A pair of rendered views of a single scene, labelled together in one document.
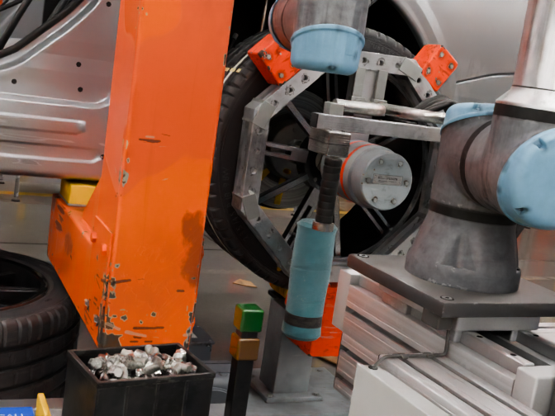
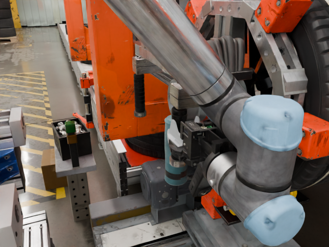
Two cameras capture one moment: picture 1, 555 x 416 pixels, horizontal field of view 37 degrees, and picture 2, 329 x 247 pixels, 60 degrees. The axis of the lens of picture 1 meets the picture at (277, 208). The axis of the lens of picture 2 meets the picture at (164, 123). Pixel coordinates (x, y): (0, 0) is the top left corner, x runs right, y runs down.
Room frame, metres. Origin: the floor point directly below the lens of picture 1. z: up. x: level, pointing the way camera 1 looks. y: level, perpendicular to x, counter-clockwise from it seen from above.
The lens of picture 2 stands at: (1.81, -1.03, 1.13)
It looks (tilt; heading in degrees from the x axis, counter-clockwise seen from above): 24 degrees down; 94
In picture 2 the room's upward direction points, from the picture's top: straight up
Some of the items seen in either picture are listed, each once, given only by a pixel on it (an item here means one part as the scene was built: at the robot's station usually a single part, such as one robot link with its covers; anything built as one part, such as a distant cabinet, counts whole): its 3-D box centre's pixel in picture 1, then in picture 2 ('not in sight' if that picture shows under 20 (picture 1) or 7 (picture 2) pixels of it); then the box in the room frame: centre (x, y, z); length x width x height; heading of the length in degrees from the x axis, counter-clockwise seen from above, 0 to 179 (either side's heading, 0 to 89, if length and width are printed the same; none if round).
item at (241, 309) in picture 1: (249, 318); (70, 127); (1.34, 0.02, 0.64); 0.04 x 0.04 x 0.04; 25
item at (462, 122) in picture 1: (486, 155); not in sight; (1.08, -0.26, 0.98); 0.13 x 0.12 x 0.14; 13
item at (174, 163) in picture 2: not in sight; (178, 135); (1.80, -0.41, 0.83); 0.04 x 0.04 x 0.16
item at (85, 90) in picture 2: not in sight; (87, 101); (0.97, 1.28, 0.30); 0.09 x 0.05 x 0.50; 115
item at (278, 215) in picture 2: not in sight; (259, 201); (1.92, -0.68, 0.85); 0.11 x 0.08 x 0.09; 115
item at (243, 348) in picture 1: (244, 346); (71, 137); (1.34, 0.02, 0.59); 0.04 x 0.04 x 0.04; 25
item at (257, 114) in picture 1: (348, 167); (226, 94); (1.94, -0.15, 0.85); 0.54 x 0.07 x 0.54; 115
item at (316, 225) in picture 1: (328, 191); (139, 93); (1.66, -0.10, 0.83); 0.04 x 0.04 x 0.16
